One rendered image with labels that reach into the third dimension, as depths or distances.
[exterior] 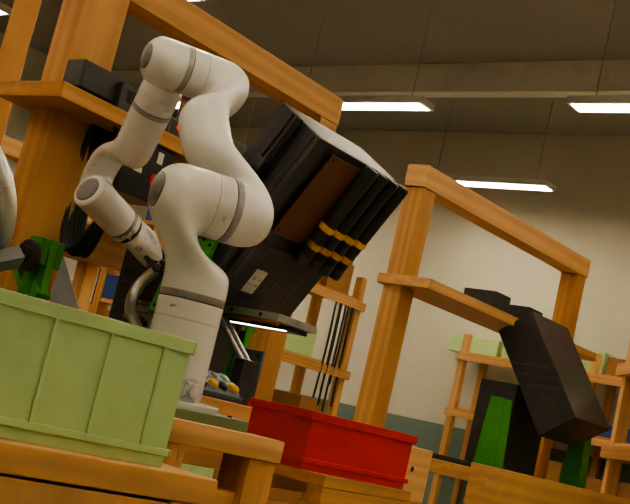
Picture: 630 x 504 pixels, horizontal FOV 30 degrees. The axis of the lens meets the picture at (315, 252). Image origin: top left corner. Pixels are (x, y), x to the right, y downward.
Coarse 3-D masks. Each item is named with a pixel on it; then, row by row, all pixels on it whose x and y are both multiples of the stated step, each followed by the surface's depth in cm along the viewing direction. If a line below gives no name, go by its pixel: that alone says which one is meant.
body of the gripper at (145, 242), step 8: (144, 224) 280; (136, 232) 273; (144, 232) 276; (152, 232) 282; (128, 240) 273; (136, 240) 272; (144, 240) 274; (152, 240) 278; (128, 248) 274; (136, 248) 274; (144, 248) 274; (152, 248) 275; (160, 248) 281; (136, 256) 275; (152, 256) 276; (160, 256) 278; (144, 264) 277
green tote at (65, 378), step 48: (0, 288) 138; (0, 336) 138; (48, 336) 142; (96, 336) 146; (144, 336) 150; (0, 384) 138; (48, 384) 142; (96, 384) 146; (144, 384) 151; (0, 432) 139; (48, 432) 142; (96, 432) 147; (144, 432) 151
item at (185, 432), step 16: (176, 432) 191; (192, 432) 194; (208, 432) 196; (224, 432) 199; (240, 432) 202; (208, 448) 197; (224, 448) 199; (240, 448) 202; (256, 448) 205; (272, 448) 208
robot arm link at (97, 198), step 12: (84, 180) 266; (96, 180) 264; (84, 192) 263; (96, 192) 261; (108, 192) 263; (84, 204) 262; (96, 204) 262; (108, 204) 264; (120, 204) 267; (96, 216) 265; (108, 216) 265; (120, 216) 267; (132, 216) 270; (108, 228) 268; (120, 228) 269
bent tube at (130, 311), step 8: (144, 272) 287; (152, 272) 286; (136, 280) 287; (144, 280) 286; (152, 280) 287; (136, 288) 286; (128, 296) 285; (136, 296) 286; (128, 304) 284; (136, 304) 285; (128, 312) 282; (136, 312) 283; (128, 320) 281; (136, 320) 280
